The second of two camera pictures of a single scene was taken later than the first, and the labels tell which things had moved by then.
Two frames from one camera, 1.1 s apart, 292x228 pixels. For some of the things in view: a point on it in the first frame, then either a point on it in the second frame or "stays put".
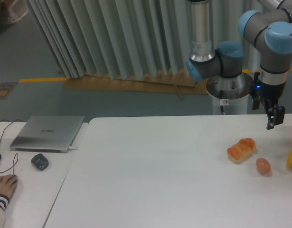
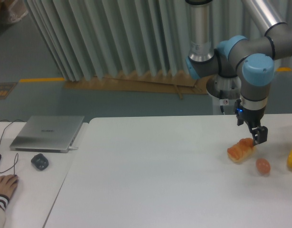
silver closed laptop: (47, 134) stays put
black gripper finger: (275, 114) -> (259, 135)
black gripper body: (267, 92) -> (253, 118)
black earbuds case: (40, 161) stays put
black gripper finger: (255, 103) -> (240, 121)
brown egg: (263, 165) stays put
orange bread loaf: (243, 149) stays put
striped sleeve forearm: (0, 203) stays put
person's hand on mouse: (5, 185) stays put
